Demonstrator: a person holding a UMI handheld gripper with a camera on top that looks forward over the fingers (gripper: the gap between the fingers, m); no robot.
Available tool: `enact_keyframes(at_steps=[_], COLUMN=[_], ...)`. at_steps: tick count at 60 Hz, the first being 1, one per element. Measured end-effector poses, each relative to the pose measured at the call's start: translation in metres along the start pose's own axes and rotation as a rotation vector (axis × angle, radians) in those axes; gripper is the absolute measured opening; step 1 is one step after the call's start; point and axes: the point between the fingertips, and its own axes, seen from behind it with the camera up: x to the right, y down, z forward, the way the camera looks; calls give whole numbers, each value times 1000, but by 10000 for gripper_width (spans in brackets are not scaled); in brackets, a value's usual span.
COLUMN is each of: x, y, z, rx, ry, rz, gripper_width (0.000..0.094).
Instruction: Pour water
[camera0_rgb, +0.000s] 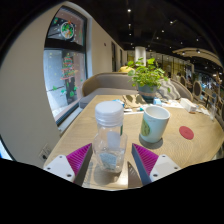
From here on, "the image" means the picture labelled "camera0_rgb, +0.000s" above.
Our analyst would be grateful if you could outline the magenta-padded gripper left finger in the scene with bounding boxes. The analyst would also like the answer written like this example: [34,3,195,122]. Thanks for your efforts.
[43,143,94,187]

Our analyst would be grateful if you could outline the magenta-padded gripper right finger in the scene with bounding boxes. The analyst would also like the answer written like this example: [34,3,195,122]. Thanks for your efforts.
[127,143,183,189]

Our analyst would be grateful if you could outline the clear bottle with white cap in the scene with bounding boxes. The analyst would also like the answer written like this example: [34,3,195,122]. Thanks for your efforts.
[92,100,129,174]

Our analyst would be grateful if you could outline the white mug with green print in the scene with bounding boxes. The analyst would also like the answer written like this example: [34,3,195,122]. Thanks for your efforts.
[139,105,171,144]

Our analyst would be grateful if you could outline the flat round red coaster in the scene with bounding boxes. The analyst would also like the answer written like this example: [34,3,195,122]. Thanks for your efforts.
[178,125,195,141]

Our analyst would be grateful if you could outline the white and orange box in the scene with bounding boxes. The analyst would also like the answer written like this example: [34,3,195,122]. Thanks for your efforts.
[179,97,198,113]

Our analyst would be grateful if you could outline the clear plastic cup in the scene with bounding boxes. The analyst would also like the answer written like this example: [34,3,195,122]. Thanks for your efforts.
[209,103,218,122]

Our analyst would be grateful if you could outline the grey zigzag cushion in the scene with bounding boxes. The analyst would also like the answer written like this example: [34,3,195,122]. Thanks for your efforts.
[156,79,181,101]

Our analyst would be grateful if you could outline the group of dining chairs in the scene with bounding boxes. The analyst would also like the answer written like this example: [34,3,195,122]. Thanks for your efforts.
[179,74,224,114]

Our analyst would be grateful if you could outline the green potted plant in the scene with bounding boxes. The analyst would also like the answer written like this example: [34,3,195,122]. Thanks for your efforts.
[126,57,172,104]

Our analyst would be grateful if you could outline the beige curved sofa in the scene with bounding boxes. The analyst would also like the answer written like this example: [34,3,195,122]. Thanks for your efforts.
[78,71,194,109]

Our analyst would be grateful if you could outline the ceiling lights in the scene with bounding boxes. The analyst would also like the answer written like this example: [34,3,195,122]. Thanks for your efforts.
[124,6,204,54]

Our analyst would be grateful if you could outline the white wall socket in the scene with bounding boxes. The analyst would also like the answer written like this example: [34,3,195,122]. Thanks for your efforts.
[38,144,53,163]

